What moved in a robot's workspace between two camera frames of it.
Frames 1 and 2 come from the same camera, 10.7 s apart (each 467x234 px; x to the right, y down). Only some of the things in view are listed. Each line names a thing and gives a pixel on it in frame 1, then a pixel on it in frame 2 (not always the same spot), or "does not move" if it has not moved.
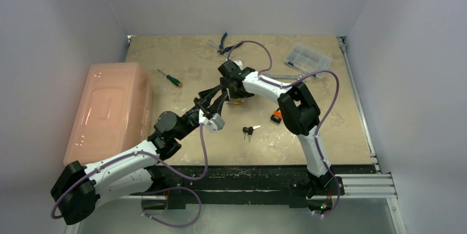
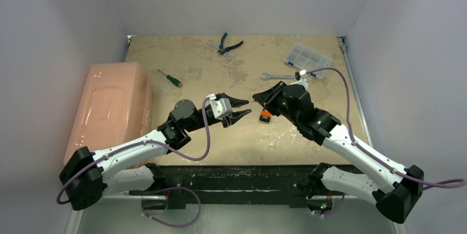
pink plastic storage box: x=114 y=113 does not move
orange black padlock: x=277 y=116 -> x=265 y=115
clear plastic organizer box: x=307 y=59 does not move
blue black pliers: x=222 y=50 does not move
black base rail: x=179 y=184 does not move
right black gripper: x=231 y=88 -> x=273 y=95
